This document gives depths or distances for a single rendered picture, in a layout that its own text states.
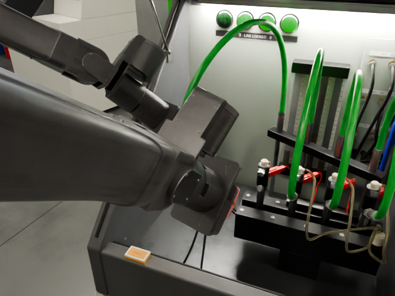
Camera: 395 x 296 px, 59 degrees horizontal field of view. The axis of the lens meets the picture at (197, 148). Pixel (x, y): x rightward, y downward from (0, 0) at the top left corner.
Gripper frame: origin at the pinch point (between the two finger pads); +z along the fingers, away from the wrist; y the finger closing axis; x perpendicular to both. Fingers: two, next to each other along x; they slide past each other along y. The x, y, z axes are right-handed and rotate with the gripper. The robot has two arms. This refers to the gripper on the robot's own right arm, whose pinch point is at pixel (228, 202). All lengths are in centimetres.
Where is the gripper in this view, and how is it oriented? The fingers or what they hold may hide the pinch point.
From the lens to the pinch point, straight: 55.1
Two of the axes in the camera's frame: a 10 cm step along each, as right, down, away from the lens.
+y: 4.2, -9.0, 1.1
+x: -7.9, -3.1, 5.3
